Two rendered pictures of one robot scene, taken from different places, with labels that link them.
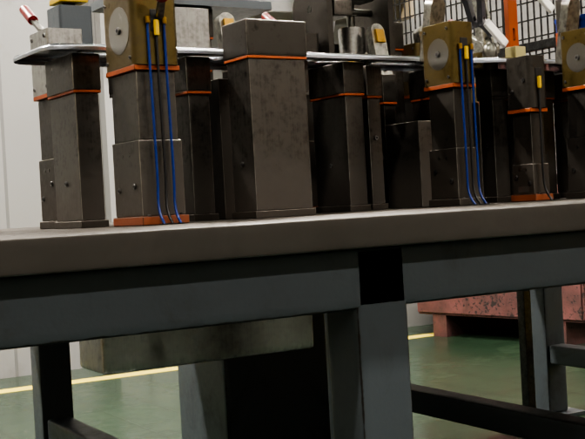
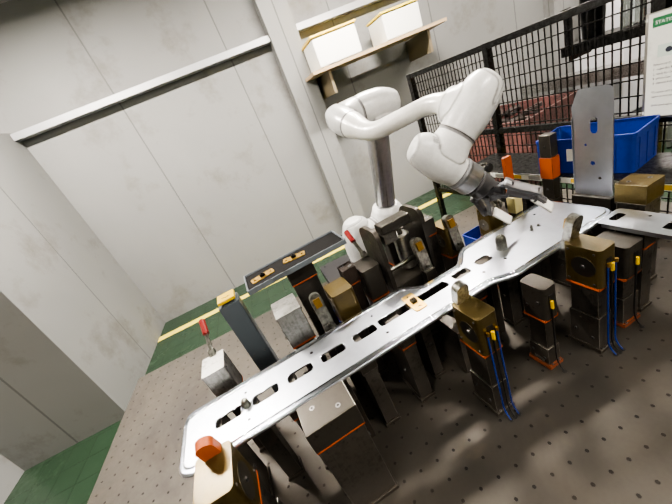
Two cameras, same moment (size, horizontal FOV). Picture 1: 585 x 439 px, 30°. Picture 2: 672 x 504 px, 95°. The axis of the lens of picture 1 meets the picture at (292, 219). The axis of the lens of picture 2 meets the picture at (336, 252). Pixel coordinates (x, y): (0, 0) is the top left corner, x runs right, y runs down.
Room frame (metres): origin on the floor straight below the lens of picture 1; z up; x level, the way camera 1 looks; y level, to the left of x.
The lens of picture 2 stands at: (1.47, -0.29, 1.57)
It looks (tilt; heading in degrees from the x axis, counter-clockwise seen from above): 24 degrees down; 21
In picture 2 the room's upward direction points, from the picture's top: 23 degrees counter-clockwise
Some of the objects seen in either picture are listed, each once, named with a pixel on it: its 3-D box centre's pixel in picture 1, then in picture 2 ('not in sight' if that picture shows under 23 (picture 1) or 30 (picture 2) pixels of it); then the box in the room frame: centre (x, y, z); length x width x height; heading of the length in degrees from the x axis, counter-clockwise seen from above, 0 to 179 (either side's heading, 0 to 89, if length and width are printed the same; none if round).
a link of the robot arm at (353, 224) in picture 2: not in sight; (359, 236); (2.92, 0.12, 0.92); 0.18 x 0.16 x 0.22; 126
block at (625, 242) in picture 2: not in sight; (621, 282); (2.33, -0.73, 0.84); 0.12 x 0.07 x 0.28; 34
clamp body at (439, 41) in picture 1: (456, 116); (488, 360); (2.07, -0.32, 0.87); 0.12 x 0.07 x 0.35; 34
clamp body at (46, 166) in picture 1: (57, 131); (242, 399); (2.02, 0.42, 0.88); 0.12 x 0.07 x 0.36; 34
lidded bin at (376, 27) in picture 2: not in sight; (394, 25); (5.56, -0.35, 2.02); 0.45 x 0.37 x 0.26; 119
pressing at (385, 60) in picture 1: (360, 62); (410, 308); (2.18, -0.15, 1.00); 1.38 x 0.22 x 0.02; 124
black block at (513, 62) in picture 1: (534, 129); (546, 325); (2.19, -0.49, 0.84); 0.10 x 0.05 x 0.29; 34
